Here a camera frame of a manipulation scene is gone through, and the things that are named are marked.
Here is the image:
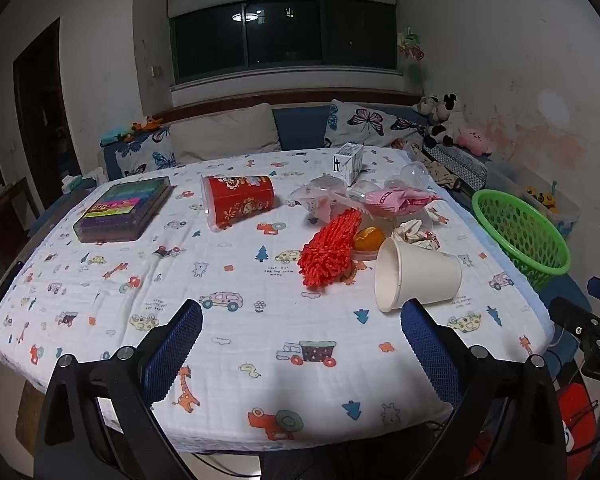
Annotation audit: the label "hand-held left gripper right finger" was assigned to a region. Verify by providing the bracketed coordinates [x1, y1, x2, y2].
[400, 298, 568, 480]

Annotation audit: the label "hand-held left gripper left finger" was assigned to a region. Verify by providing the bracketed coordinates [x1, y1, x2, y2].
[32, 299, 204, 480]

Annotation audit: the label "white paper cup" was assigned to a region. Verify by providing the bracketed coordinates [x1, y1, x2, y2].
[374, 236, 462, 313]

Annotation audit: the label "green plastic basket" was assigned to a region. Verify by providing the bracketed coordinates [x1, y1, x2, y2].
[471, 189, 572, 291]

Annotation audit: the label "white tissue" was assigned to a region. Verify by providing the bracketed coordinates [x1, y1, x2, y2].
[391, 219, 441, 251]

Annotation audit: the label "orange peel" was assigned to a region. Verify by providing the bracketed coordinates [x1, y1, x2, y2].
[352, 226, 386, 253]

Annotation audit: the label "red chenille duster head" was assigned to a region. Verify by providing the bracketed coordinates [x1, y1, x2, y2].
[298, 208, 362, 289]

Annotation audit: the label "pink snack packet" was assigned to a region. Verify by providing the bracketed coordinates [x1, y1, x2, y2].
[365, 187, 446, 218]

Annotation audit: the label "red cylindrical snack can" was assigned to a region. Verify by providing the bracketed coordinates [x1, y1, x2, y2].
[201, 175, 279, 233]

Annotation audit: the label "white milk carton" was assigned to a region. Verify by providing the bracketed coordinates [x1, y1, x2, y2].
[331, 142, 365, 187]

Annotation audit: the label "cartoon printed white blanket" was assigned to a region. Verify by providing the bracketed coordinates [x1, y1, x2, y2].
[0, 146, 556, 453]

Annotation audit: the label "red object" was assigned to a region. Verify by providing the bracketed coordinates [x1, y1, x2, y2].
[555, 385, 600, 466]

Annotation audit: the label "yellow toy vehicle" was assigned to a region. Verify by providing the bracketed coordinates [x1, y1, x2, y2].
[525, 185, 561, 208]

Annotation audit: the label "clear storage bin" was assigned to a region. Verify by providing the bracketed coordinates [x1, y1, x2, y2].
[485, 162, 581, 241]

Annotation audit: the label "colourful flat plastic box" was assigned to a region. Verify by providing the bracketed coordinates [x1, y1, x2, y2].
[72, 176, 175, 244]

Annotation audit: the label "beige clothes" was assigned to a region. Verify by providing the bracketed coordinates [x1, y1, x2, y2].
[427, 160, 463, 188]

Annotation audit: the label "blue white patterned box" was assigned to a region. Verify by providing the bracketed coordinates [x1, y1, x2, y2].
[422, 145, 488, 191]

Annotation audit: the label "green tissue box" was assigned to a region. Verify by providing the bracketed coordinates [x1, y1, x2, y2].
[61, 172, 106, 193]

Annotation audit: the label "small butterfly print pillow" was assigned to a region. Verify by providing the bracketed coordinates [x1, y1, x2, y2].
[115, 127, 178, 178]

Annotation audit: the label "pink plush toy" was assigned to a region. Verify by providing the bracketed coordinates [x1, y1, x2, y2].
[455, 127, 493, 156]

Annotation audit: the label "wooden side table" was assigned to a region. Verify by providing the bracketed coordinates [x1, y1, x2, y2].
[0, 177, 46, 261]

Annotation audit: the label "beige pillow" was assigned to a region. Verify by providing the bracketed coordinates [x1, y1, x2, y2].
[169, 103, 282, 166]

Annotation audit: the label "black and white cow plush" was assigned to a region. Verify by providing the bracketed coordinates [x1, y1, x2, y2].
[422, 92, 468, 148]

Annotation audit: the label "large butterfly print pillow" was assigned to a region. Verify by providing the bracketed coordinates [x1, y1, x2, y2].
[324, 99, 426, 151]

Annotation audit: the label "beige plush toy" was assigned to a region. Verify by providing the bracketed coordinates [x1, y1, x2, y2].
[415, 95, 443, 116]

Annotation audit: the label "blue cushion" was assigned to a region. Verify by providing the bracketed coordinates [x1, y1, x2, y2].
[272, 105, 333, 152]

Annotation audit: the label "dark wooden door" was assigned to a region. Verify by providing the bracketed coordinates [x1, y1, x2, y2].
[12, 17, 81, 181]

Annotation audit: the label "wooden headboard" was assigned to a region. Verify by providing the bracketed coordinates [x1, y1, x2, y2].
[145, 87, 426, 121]

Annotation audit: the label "artificial flowers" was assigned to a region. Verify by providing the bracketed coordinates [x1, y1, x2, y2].
[397, 27, 426, 86]

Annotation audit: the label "dark window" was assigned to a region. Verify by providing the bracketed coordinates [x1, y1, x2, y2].
[170, 0, 398, 83]

